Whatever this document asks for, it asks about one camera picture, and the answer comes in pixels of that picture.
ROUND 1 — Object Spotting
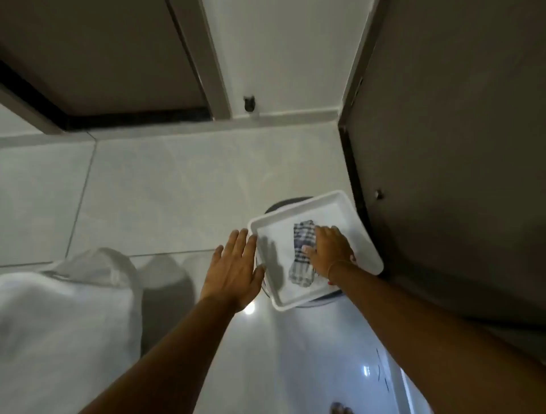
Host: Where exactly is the person's left hand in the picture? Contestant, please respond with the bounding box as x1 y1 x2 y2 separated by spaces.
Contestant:
200 229 266 312

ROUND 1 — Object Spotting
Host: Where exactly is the person's right hand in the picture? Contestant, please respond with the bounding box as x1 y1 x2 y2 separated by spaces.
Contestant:
301 225 357 278

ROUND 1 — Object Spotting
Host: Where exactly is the blue checked cloth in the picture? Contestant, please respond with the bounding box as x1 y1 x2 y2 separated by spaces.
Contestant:
288 220 320 290

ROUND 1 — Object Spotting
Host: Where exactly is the white rectangular plastic tray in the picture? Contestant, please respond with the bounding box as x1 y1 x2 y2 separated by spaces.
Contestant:
247 190 384 312

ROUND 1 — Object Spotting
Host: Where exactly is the person's left forearm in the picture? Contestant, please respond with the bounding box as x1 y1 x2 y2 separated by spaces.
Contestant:
79 296 239 414

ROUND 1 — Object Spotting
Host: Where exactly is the person's right forearm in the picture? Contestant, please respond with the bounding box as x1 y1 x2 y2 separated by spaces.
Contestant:
328 261 546 414

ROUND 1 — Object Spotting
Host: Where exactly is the red thread wristband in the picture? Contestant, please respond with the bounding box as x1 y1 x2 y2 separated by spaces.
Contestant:
327 256 357 286

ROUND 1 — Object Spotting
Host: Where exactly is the grey round stool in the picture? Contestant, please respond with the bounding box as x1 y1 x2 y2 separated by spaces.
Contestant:
261 196 343 309

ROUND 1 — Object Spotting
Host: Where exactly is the white fabric garment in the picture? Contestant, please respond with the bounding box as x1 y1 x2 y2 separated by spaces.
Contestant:
0 247 144 414

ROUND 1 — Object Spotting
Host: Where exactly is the brown wooden door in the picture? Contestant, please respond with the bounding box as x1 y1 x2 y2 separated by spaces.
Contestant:
0 0 213 132
338 0 546 359

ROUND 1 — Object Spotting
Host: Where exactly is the grey door frame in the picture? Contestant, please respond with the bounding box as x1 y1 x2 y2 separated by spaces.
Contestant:
166 0 233 121

